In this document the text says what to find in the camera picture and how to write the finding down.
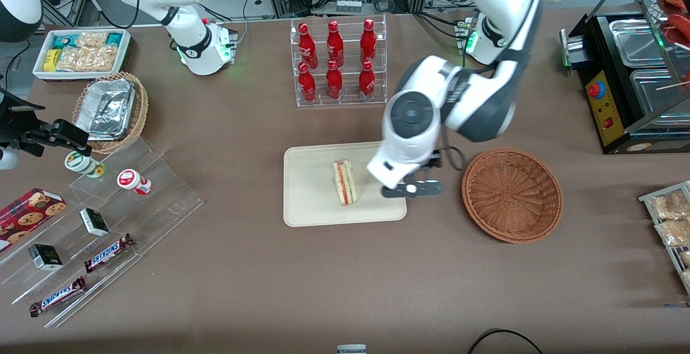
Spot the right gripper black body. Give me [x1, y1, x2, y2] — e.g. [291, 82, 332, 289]
[0, 88, 53, 145]

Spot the triangle sandwich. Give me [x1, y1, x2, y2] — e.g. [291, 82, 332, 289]
[332, 159, 358, 206]

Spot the light wicker basket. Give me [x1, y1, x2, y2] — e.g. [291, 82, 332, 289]
[72, 72, 149, 155]

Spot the cream plastic tray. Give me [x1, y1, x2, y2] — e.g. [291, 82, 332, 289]
[283, 141, 408, 228]

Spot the brown round wicker basket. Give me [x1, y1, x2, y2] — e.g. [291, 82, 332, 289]
[461, 148, 563, 244]

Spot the green sunflower white cup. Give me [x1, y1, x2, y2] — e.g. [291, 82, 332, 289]
[64, 150, 107, 178]

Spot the silver foil packet stack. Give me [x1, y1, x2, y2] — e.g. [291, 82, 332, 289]
[74, 78, 136, 140]

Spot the white snack bin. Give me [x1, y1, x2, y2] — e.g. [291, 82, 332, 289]
[32, 28, 132, 82]

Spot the red tartan cookie box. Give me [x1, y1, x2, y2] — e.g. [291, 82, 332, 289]
[0, 188, 68, 252]

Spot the red lidded white cup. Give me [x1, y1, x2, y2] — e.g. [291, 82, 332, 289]
[117, 169, 153, 196]

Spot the clear acrylic bottle rack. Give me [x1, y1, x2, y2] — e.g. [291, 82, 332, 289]
[290, 13, 388, 108]

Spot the large rice cracker bag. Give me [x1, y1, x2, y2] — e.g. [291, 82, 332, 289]
[57, 46, 120, 73]

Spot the red cola bottle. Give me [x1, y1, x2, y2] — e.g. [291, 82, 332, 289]
[326, 60, 343, 100]
[360, 18, 378, 65]
[326, 20, 344, 68]
[298, 62, 318, 103]
[358, 60, 376, 101]
[298, 22, 319, 69]

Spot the small black carton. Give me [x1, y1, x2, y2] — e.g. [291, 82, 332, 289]
[28, 244, 64, 271]
[80, 207, 111, 237]

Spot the small rice cracker bag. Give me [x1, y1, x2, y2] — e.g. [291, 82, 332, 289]
[75, 31, 108, 48]

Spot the clear acrylic stepped shelf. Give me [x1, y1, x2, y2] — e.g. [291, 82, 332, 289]
[0, 136, 204, 329]

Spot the Snickers chocolate bar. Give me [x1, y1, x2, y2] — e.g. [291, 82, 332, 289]
[30, 276, 88, 318]
[84, 233, 135, 274]

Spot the black food warmer machine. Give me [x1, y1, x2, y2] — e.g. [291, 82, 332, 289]
[560, 0, 690, 155]

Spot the steel warmer pan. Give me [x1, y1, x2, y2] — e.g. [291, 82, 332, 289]
[630, 68, 690, 119]
[609, 18, 669, 68]

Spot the black looped cable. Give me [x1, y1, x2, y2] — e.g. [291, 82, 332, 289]
[466, 329, 545, 354]

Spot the grey wire snack tray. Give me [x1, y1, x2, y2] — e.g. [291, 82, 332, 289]
[639, 181, 690, 295]

